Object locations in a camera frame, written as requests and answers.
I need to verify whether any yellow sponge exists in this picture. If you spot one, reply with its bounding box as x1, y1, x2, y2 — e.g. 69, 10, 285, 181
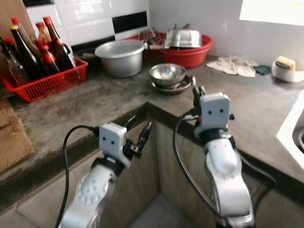
276, 56, 296, 72

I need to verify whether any wire strainer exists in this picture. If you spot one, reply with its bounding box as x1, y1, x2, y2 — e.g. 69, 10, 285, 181
138, 28, 160, 46

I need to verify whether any red slotted utensil basket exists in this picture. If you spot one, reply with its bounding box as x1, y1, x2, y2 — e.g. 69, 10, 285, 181
123, 33, 164, 61

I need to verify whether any red plastic basin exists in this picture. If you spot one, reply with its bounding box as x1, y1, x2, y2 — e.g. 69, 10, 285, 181
159, 34, 213, 69

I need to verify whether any white bowl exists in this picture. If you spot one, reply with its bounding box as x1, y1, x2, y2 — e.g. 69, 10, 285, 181
272, 59, 304, 84

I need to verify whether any large steel mixing bowl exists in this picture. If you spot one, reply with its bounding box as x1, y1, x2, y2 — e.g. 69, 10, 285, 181
164, 28, 203, 49

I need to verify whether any red plastic bottle crate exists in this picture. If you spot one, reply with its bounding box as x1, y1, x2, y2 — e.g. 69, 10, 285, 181
1, 58, 89, 104

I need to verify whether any aluminium pot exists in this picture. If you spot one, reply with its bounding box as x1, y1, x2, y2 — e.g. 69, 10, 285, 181
95, 40, 147, 78

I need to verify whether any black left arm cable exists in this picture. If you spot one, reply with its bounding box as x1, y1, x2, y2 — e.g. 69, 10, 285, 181
55, 125, 100, 228

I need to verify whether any small dark bottle red cap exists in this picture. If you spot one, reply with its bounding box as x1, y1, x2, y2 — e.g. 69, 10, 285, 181
39, 44, 60, 75

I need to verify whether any clear glass bottle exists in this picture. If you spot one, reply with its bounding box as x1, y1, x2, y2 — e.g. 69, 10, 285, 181
1, 38, 29, 86

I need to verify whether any tall slim bottle red cap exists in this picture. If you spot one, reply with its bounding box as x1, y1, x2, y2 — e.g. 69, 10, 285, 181
11, 17, 39, 52

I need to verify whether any stainless steel sink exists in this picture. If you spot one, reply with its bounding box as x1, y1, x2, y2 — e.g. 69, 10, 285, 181
276, 90, 304, 169

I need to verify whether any dark wok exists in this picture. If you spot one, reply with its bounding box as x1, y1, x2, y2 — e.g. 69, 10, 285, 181
75, 47, 100, 61

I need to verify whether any green scouring pad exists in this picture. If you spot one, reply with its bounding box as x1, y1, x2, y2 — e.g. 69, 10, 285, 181
254, 65, 273, 76

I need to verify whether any dark sauce bottle yellow cap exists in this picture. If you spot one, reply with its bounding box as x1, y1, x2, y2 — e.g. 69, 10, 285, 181
9, 25, 46, 80

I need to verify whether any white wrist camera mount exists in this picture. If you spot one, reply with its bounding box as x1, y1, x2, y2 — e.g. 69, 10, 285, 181
193, 92, 231, 139
99, 122, 129, 168

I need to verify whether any small steel bowl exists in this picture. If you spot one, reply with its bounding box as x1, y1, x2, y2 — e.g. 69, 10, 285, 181
150, 64, 187, 87

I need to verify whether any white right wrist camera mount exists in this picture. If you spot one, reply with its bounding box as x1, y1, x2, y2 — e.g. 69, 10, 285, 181
193, 92, 231, 139

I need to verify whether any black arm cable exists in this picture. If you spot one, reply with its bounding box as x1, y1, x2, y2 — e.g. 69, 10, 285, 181
55, 125, 100, 228
172, 112, 277, 228

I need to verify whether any wooden board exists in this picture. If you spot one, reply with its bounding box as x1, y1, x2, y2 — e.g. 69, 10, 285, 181
0, 0, 25, 43

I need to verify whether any steel plate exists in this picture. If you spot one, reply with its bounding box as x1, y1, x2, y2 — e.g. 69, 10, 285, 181
151, 76, 193, 95

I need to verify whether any white cloth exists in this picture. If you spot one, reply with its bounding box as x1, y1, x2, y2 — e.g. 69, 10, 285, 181
207, 56, 259, 78

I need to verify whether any amber bottle red cap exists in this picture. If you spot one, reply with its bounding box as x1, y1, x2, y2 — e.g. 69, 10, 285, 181
36, 21, 52, 46

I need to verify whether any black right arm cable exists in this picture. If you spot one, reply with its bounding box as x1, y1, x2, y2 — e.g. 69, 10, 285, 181
172, 112, 277, 228

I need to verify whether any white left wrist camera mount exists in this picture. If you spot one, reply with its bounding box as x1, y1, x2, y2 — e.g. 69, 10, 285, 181
99, 122, 129, 168

